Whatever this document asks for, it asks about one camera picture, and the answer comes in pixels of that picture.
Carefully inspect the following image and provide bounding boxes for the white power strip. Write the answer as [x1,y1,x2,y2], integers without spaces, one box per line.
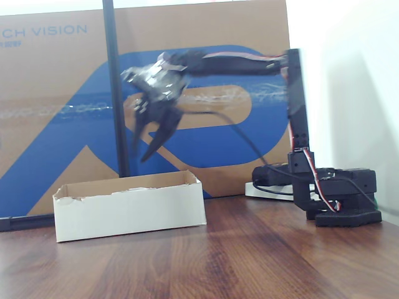
[245,182,316,202]

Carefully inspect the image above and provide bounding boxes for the black metal pole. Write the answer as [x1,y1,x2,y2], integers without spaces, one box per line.
[102,0,131,179]

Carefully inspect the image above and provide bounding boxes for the black metal base bar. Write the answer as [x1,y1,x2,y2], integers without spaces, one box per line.
[0,214,57,233]

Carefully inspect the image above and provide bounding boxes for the large brown blue cardboard box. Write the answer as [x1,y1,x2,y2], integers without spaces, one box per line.
[0,0,292,219]

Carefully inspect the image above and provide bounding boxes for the thin black cable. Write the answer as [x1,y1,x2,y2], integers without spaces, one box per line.
[174,107,272,169]

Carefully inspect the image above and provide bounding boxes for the plastic-wrapped gripper camera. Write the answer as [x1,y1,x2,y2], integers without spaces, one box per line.
[120,52,191,101]

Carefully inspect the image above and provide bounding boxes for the white cardboard box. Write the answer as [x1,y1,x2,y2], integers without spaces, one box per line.
[52,169,207,243]

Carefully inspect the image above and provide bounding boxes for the black power adapter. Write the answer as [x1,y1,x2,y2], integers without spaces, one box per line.
[251,164,294,188]

